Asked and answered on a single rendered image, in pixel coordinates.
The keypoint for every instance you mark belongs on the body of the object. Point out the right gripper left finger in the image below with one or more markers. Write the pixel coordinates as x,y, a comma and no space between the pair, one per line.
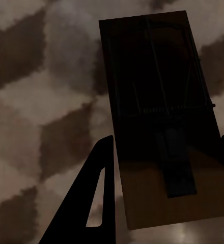
68,226

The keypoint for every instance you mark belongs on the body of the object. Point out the mousetrap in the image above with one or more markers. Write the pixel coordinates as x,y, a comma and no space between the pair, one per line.
170,152

